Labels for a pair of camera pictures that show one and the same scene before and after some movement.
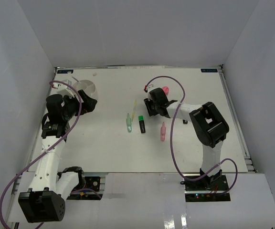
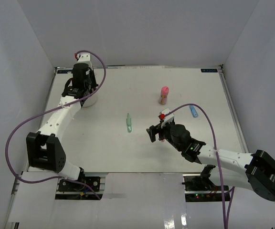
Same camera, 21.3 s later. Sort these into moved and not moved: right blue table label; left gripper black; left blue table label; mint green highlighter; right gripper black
Moved: right gripper black; left gripper black
Not moved: right blue table label; mint green highlighter; left blue table label
